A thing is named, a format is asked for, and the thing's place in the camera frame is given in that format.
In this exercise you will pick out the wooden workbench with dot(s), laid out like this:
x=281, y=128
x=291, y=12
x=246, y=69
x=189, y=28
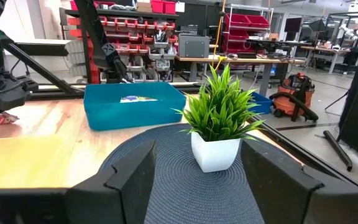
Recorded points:
x=264, y=79

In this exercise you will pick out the black tube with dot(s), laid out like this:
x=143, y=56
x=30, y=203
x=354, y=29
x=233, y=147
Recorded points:
x=337, y=149

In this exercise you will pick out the dark monitor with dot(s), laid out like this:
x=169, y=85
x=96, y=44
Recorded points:
x=292, y=25

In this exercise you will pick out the blue granola bar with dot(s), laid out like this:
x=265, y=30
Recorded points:
x=137, y=99

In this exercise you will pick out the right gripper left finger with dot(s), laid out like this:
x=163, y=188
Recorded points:
x=126, y=189

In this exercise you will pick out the round dark woven placemat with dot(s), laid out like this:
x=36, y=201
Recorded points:
x=182, y=193

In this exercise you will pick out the cluttered wooden desk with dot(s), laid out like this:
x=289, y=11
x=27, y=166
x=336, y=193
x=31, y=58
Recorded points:
x=322, y=49

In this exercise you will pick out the translucent yellow plastic bin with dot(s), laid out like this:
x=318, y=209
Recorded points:
x=20, y=161

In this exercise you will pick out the red parts bin shelf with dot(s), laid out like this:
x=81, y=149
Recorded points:
x=135, y=28

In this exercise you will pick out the cardboard box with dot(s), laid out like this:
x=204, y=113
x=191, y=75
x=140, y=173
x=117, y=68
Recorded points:
x=143, y=6

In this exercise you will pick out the orange shop vacuum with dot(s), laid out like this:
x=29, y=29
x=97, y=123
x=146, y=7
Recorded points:
x=286, y=104

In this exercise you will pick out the blue storage crate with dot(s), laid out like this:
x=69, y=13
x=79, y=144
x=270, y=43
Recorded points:
x=261, y=104

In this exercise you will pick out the black aluminium frame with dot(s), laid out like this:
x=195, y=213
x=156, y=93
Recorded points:
x=101, y=49

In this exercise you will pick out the green plant in white pot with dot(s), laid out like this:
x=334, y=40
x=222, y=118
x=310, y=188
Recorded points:
x=216, y=155

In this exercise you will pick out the green red granola bar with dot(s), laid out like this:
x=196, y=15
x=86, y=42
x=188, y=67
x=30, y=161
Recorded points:
x=6, y=118

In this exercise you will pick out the dark blue plastic bin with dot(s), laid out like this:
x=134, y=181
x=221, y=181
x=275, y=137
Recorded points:
x=129, y=115

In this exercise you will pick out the grey metal box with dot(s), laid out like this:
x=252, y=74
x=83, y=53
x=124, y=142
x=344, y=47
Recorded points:
x=194, y=46

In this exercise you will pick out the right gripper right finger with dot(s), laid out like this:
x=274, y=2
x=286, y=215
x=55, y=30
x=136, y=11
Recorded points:
x=278, y=186

